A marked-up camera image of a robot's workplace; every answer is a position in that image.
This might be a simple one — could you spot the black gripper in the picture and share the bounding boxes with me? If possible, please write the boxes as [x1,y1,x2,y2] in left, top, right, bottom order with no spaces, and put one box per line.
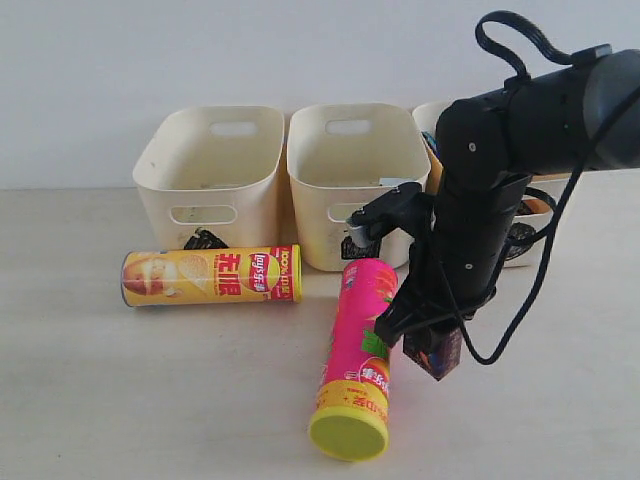
[346,173,530,346]

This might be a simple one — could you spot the white blue milk carton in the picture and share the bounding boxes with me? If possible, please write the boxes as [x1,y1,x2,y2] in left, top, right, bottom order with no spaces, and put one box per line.
[379,177,413,187]

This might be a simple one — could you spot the purple drink carton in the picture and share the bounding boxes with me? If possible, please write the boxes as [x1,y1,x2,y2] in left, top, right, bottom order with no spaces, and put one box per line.
[403,325,463,381]

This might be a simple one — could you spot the orange black snack bag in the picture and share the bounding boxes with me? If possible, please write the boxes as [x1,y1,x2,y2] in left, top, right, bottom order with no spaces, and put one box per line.
[518,173,570,216]

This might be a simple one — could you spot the blue black snack bag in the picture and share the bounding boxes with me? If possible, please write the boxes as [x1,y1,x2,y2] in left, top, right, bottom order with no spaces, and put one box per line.
[421,131,438,156]

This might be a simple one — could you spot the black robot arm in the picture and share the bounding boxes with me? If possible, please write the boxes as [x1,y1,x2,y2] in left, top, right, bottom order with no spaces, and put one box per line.
[348,47,639,351]

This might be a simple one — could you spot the middle cream plastic bin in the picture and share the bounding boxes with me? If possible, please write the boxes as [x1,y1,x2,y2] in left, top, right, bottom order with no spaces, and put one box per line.
[287,103,431,272]

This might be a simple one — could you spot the cream plastic bin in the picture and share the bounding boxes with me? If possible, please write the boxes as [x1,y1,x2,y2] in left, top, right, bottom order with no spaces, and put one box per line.
[287,103,431,272]
[412,100,553,268]
[132,106,285,250]

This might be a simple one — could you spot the right cream plastic bin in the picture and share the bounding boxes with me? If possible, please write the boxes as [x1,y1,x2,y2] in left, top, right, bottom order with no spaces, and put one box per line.
[412,100,553,268]

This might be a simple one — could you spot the yellow Lays chip can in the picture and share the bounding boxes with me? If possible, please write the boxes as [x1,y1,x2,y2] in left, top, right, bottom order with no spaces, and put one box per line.
[120,245,302,307]

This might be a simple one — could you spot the pink Lays chip can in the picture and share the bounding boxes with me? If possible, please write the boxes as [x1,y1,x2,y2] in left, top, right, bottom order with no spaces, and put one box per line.
[308,259,398,461]

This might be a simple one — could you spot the left cream plastic bin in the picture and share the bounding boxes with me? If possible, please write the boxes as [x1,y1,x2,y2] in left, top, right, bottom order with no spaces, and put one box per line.
[132,106,285,250]

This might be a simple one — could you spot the black cable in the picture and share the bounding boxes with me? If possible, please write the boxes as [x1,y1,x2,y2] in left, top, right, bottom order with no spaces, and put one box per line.
[449,9,640,365]

